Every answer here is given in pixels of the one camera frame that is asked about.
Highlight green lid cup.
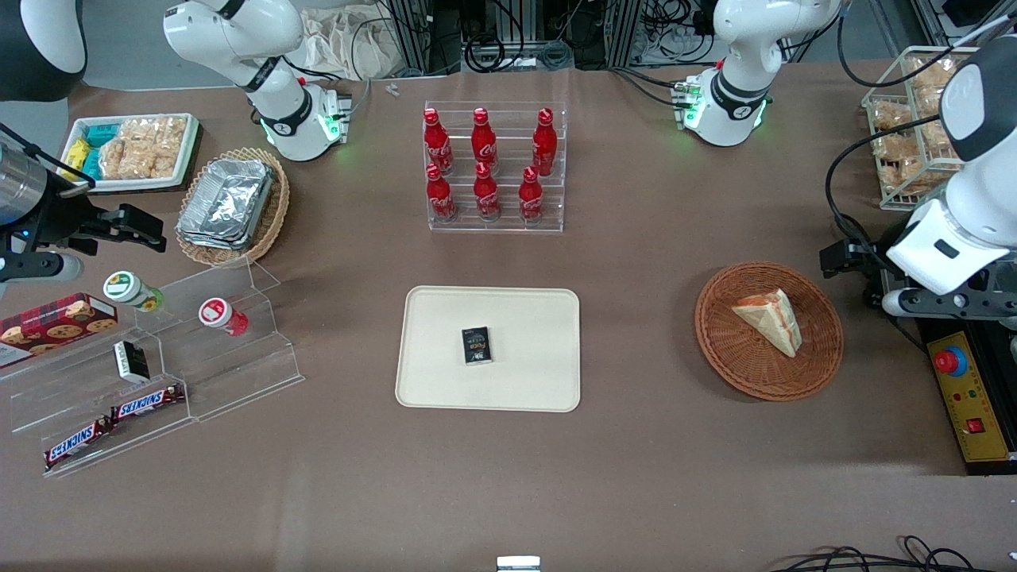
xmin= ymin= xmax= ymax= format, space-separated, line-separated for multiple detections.
xmin=102 ymin=270 xmax=164 ymax=313

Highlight white wire basket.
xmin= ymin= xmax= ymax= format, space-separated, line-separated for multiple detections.
xmin=861 ymin=44 xmax=988 ymax=212

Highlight stack of foil trays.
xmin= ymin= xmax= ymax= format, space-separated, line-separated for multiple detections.
xmin=176 ymin=157 xmax=276 ymax=252

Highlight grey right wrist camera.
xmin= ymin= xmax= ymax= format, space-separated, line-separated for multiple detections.
xmin=0 ymin=252 xmax=83 ymax=284

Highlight rice cracker bag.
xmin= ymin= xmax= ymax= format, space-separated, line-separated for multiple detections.
xmin=98 ymin=116 xmax=188 ymax=181
xmin=908 ymin=54 xmax=969 ymax=122
xmin=874 ymin=131 xmax=954 ymax=197
xmin=871 ymin=101 xmax=916 ymax=133

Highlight tan oval wicker basket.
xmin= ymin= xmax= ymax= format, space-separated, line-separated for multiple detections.
xmin=175 ymin=146 xmax=292 ymax=269

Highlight clear acrylic bottle rack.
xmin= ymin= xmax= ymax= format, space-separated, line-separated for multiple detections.
xmin=423 ymin=100 xmax=568 ymax=234

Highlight aluminium frame with cables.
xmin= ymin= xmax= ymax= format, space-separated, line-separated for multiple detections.
xmin=381 ymin=0 xmax=720 ymax=76

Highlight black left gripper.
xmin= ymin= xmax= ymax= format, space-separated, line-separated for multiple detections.
xmin=820 ymin=226 xmax=922 ymax=309

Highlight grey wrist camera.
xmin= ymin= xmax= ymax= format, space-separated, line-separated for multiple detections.
xmin=881 ymin=287 xmax=1017 ymax=322
xmin=0 ymin=252 xmax=83 ymax=284

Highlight red cookie box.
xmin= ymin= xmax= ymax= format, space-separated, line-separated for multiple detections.
xmin=0 ymin=292 xmax=119 ymax=369

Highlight triangle sandwich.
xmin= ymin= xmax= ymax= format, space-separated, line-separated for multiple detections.
xmin=730 ymin=288 xmax=804 ymax=359

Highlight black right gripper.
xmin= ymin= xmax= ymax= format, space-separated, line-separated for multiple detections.
xmin=0 ymin=171 xmax=168 ymax=255

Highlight black tissue pack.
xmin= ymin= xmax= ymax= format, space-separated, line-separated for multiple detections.
xmin=461 ymin=326 xmax=494 ymax=366

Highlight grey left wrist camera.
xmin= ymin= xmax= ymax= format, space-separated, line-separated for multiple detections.
xmin=881 ymin=287 xmax=1017 ymax=322

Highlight cream plastic tray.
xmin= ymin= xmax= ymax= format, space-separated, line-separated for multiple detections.
xmin=395 ymin=285 xmax=582 ymax=414

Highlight yellow black control box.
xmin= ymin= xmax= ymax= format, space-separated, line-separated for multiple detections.
xmin=914 ymin=316 xmax=1017 ymax=477

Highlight brown round wicker basket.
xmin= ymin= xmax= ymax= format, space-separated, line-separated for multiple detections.
xmin=694 ymin=261 xmax=845 ymax=403

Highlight small black white box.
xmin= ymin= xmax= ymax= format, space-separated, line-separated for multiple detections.
xmin=113 ymin=339 xmax=151 ymax=385

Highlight snickers bar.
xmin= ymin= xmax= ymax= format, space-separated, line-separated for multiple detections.
xmin=109 ymin=384 xmax=186 ymax=423
xmin=43 ymin=418 xmax=113 ymax=470

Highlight white rectangular snack tray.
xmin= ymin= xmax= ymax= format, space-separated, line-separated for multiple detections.
xmin=59 ymin=112 xmax=201 ymax=195

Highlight thin black right gripper cable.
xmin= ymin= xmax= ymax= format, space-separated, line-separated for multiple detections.
xmin=0 ymin=122 xmax=98 ymax=190

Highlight black floor cables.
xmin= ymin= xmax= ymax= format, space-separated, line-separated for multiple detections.
xmin=767 ymin=535 xmax=998 ymax=572

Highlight red cola bottle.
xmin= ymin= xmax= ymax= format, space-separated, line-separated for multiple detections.
xmin=425 ymin=163 xmax=458 ymax=224
xmin=532 ymin=107 xmax=559 ymax=178
xmin=470 ymin=106 xmax=500 ymax=170
xmin=518 ymin=165 xmax=546 ymax=226
xmin=473 ymin=161 xmax=502 ymax=222
xmin=423 ymin=107 xmax=454 ymax=176

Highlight beige cloth bag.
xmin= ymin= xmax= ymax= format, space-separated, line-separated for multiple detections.
xmin=304 ymin=6 xmax=408 ymax=82

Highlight red lid cup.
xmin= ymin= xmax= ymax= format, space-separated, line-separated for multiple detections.
xmin=198 ymin=296 xmax=249 ymax=338

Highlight clear acrylic step shelf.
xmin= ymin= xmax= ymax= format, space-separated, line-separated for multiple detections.
xmin=0 ymin=257 xmax=306 ymax=479

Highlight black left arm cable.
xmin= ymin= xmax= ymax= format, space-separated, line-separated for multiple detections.
xmin=824 ymin=133 xmax=966 ymax=265

